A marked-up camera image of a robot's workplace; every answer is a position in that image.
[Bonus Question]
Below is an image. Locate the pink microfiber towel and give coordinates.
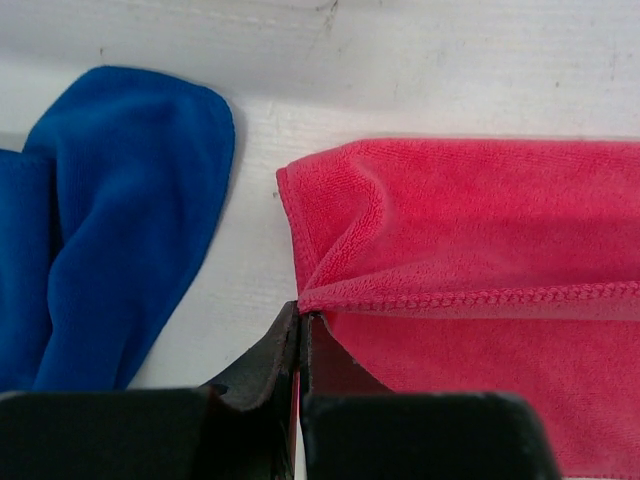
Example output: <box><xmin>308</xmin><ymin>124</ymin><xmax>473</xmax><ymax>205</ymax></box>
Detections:
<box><xmin>276</xmin><ymin>138</ymin><xmax>639</xmax><ymax>479</ymax></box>

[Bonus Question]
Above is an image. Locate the blue microfiber towel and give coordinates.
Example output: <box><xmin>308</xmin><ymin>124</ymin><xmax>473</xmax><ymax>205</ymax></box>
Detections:
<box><xmin>1</xmin><ymin>66</ymin><xmax>235</xmax><ymax>391</ymax></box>

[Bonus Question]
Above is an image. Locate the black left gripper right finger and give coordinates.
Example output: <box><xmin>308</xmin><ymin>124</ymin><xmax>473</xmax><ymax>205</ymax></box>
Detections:
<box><xmin>299</xmin><ymin>313</ymin><xmax>561</xmax><ymax>479</ymax></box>

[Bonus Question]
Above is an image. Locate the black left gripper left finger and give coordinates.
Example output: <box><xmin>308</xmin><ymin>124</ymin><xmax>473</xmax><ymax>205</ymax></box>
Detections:
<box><xmin>1</xmin><ymin>302</ymin><xmax>299</xmax><ymax>479</ymax></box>

